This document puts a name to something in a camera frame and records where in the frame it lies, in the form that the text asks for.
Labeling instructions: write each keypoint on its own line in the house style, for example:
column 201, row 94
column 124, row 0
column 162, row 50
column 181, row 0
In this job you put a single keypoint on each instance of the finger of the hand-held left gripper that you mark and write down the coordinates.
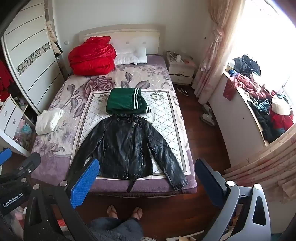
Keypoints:
column 30, row 162
column 5, row 156

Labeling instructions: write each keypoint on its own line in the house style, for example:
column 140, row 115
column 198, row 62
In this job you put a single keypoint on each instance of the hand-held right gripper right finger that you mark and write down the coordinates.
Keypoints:
column 208, row 183

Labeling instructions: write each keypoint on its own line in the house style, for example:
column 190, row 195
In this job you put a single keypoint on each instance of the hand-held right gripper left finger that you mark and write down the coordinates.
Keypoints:
column 84, row 183

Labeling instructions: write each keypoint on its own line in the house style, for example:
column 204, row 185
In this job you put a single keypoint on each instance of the black leather jacket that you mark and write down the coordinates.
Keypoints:
column 124, row 148

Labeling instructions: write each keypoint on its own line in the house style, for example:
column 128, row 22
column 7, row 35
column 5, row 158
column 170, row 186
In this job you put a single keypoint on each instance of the pile of clothes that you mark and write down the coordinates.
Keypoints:
column 245, row 83

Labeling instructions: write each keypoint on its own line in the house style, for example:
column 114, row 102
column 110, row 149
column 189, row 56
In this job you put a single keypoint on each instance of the white drawer unit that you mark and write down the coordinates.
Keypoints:
column 9, row 120

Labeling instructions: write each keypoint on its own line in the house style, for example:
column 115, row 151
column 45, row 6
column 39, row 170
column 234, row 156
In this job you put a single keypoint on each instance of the person's left foot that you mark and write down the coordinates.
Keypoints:
column 112, row 212

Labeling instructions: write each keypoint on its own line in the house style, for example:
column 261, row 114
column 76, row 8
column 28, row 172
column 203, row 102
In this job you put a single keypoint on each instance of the person's foot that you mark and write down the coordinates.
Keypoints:
column 112, row 212
column 137, row 212

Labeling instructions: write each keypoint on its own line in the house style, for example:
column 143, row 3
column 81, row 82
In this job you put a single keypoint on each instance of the white garment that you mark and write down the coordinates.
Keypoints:
column 47, row 121

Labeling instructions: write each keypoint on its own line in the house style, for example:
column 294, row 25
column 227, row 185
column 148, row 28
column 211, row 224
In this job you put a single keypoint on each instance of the person's grey fleece pants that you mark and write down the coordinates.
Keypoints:
column 115, row 229

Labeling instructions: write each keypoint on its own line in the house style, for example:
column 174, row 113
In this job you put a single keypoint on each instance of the white window bench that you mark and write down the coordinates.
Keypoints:
column 231, row 129

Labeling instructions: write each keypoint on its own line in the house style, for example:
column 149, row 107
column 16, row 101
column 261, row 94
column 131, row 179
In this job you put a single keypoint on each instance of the person's right foot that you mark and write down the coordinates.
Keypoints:
column 137, row 212

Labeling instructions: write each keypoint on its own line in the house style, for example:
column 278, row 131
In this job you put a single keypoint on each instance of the pink curtain panel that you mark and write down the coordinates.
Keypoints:
column 266, row 166

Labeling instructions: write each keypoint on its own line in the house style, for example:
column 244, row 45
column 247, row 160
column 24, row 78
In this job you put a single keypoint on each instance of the white slipper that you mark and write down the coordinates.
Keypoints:
column 208, row 109
column 207, row 119

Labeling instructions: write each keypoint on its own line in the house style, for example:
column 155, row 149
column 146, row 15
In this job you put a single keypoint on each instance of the quilted diamond pattern mat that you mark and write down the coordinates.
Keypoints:
column 161, row 109

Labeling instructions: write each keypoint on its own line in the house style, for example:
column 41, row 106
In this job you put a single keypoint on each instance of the green striped garment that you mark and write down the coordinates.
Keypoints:
column 120, row 99

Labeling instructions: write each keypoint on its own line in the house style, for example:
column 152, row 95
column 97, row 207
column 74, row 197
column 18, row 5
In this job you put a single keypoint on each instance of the dark shoes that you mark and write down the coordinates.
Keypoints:
column 183, row 91

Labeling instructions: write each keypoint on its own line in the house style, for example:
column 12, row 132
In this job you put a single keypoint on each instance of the white sliding door wardrobe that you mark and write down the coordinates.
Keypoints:
column 30, row 58

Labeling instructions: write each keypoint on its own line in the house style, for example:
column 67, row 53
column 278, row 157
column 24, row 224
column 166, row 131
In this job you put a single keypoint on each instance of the white nightstand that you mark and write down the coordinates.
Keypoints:
column 180, row 71

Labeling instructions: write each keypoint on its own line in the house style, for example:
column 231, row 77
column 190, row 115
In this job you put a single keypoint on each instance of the red quilt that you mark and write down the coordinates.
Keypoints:
column 92, row 58

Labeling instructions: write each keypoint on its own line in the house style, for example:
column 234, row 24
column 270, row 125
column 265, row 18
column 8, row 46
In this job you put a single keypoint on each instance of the hanging cream garment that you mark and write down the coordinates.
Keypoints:
column 52, row 37

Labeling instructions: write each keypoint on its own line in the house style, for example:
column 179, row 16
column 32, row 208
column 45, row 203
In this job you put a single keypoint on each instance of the white bottle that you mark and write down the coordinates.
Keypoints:
column 178, row 58

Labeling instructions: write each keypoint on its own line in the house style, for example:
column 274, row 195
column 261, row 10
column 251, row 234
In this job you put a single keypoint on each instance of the white pillow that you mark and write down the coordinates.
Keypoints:
column 129, row 56

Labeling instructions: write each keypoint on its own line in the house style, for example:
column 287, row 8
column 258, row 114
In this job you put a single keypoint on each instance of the tied pink curtain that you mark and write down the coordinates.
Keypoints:
column 217, row 46

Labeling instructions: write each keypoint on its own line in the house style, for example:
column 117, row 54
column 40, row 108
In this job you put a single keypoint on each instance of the bed with cream headboard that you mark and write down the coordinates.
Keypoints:
column 134, row 38

